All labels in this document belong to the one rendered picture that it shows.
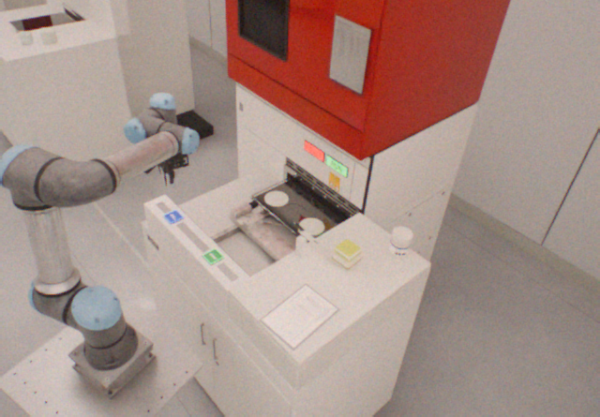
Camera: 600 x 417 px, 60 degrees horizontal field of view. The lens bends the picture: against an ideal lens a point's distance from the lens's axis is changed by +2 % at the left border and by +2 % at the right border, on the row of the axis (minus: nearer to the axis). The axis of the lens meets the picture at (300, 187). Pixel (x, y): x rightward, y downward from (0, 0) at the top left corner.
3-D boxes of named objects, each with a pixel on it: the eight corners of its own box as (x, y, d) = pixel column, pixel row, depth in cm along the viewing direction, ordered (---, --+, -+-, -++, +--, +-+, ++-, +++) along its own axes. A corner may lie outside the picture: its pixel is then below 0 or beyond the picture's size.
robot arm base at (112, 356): (116, 379, 147) (109, 360, 140) (73, 359, 151) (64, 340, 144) (148, 335, 157) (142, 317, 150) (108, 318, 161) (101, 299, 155)
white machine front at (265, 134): (241, 146, 254) (240, 72, 230) (360, 236, 208) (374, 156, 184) (236, 149, 253) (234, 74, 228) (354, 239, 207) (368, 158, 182)
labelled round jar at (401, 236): (397, 242, 186) (401, 223, 180) (412, 253, 182) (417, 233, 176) (383, 250, 182) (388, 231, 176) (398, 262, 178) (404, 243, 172)
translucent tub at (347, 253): (344, 250, 181) (347, 236, 177) (361, 261, 177) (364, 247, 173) (330, 260, 177) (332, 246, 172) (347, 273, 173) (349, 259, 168)
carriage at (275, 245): (246, 211, 212) (246, 206, 210) (304, 261, 191) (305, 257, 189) (230, 219, 207) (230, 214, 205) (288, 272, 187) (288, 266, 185)
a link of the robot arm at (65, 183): (75, 184, 111) (202, 121, 151) (36, 169, 114) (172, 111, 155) (78, 229, 116) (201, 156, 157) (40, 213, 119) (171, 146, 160)
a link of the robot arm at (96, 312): (107, 354, 141) (96, 326, 132) (68, 335, 145) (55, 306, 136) (135, 320, 150) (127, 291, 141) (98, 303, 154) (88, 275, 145)
